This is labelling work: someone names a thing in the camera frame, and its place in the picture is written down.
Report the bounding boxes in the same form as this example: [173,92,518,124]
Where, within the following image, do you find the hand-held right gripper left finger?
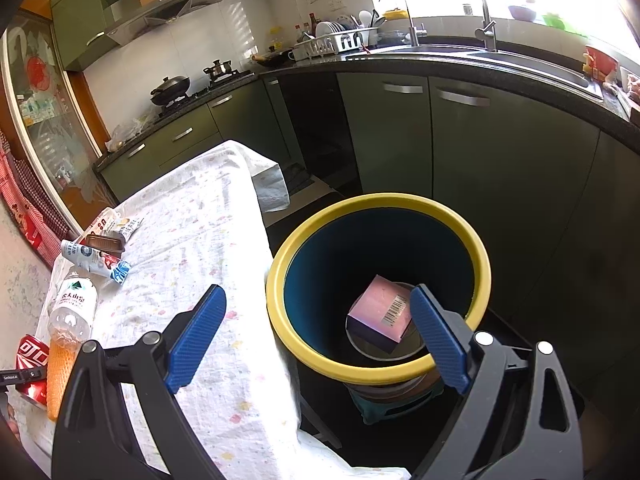
[50,284,236,480]

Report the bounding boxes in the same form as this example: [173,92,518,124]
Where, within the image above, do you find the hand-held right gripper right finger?
[410,284,583,480]

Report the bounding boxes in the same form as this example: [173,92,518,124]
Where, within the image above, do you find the pink cardboard box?
[346,275,416,356]

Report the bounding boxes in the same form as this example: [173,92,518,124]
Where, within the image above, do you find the white nut snack packet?
[116,216,145,240]

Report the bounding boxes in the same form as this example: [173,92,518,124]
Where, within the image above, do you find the yellow rimmed blue trash bin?
[266,192,492,386]

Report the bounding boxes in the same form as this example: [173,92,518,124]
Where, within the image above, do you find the red soda can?
[15,334,51,406]

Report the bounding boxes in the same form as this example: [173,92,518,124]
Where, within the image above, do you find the orange foam net sleeve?
[46,340,76,421]

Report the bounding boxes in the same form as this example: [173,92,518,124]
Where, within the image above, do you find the clear plastic water bottle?
[47,272,98,348]

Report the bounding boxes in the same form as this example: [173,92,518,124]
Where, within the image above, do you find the teal stool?
[349,379,446,426]

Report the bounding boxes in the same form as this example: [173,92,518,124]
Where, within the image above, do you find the floral white tablecloth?
[30,139,416,480]

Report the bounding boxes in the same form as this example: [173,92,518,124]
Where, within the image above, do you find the brown plastic tray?
[85,233,126,256]

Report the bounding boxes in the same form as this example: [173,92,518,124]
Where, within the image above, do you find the white red milk carton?
[61,239,132,286]

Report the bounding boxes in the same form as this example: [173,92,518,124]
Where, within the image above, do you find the red checked apron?
[0,130,71,268]

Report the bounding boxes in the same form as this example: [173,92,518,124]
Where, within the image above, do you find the green base cabinets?
[95,67,640,411]

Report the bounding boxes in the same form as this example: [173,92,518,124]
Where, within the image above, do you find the crumpled plastic bag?
[105,115,153,153]

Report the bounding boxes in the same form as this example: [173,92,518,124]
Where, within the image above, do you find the black gas stove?
[150,71,257,122]

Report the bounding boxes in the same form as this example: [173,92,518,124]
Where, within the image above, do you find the black lidded wok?
[150,75,192,107]

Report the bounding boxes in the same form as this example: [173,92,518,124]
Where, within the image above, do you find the frosted glass sliding door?
[0,15,118,216]

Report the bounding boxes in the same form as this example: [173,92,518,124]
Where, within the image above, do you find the small steel pot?
[202,59,233,81]

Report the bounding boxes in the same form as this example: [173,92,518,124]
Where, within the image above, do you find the steel kitchen sink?
[345,42,606,103]

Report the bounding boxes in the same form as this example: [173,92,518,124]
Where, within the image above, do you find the dark frying pan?
[252,47,296,68]

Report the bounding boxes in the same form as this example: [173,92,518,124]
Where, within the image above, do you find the curved steel faucet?
[378,0,427,47]

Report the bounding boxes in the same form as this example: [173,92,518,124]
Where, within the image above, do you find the tall steel faucet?
[472,0,499,53]

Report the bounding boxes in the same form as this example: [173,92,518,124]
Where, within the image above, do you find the white dish rack with dishes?
[292,20,381,61]

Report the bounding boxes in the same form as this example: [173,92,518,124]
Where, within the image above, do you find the red plastic container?
[584,45,621,83]

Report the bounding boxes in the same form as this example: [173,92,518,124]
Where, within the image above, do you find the sauce bottles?
[295,12,321,43]

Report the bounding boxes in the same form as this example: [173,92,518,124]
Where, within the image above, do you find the steel range hood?
[97,0,233,48]

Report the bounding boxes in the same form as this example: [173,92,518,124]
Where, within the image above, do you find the green plastic container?
[542,11,588,36]

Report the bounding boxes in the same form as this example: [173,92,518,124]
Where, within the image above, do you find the green wall cabinets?
[50,0,281,72]

